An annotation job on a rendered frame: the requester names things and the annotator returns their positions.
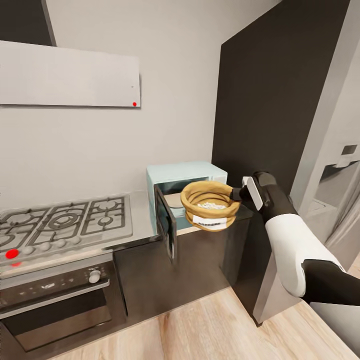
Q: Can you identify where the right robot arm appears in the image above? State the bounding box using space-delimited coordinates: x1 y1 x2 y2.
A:
230 170 360 358

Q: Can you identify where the microwave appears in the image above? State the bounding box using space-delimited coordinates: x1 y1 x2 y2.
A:
146 160 228 266

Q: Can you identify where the popcorn bag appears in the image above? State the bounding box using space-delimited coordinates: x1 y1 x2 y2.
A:
180 181 242 232

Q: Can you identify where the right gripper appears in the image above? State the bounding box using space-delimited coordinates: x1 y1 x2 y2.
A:
230 185 253 202

